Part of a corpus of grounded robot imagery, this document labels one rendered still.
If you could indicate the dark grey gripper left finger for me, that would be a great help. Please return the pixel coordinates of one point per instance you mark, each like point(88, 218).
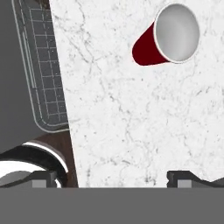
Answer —
point(43, 177)

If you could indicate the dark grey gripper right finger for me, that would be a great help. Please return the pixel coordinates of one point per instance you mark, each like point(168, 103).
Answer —
point(182, 176)

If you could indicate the red cup with white inside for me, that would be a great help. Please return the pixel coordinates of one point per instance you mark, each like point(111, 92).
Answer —
point(175, 33)

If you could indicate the black and white round thing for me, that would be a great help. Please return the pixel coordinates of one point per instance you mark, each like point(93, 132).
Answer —
point(35, 154)

